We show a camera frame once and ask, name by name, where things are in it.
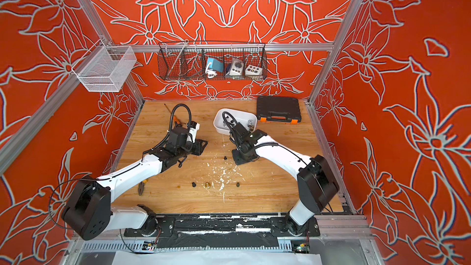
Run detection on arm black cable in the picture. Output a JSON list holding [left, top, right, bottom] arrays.
[[221, 111, 238, 137], [169, 104, 193, 133]]

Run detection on white dotted cube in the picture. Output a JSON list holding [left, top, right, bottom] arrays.
[[245, 65, 263, 78]]

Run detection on yellow handled pliers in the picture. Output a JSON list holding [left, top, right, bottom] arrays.
[[138, 179, 148, 196]]

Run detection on black orange tool case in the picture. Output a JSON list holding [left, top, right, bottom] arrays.
[[256, 96, 302, 125]]

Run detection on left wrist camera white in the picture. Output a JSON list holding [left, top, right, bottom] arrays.
[[188, 121, 200, 143]]

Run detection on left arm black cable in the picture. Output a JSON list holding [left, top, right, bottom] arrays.
[[169, 104, 193, 133]]

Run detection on teal white device in basket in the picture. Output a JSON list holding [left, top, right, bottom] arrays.
[[205, 57, 224, 79]]

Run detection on white rectangular storage box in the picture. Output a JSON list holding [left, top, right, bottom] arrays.
[[213, 108, 258, 136]]

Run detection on orange handled screwdriver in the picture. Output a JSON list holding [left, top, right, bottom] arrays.
[[164, 104, 182, 126]]

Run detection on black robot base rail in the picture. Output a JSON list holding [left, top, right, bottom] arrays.
[[123, 213, 320, 252]]

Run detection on silver chess knight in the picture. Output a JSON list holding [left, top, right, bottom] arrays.
[[247, 120, 255, 131]]

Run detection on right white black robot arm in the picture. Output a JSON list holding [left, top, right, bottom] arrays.
[[229, 123, 339, 234]]

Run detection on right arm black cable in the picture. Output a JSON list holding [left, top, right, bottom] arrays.
[[221, 111, 238, 137]]

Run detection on clear plastic wall bin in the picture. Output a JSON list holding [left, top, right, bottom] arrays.
[[72, 46, 137, 93]]

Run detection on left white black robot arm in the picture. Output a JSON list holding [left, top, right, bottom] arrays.
[[61, 121, 207, 240]]

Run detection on black wire wall basket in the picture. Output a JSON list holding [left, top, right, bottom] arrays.
[[157, 40, 268, 81]]

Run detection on white round-button device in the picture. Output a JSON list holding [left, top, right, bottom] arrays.
[[226, 58, 245, 77]]

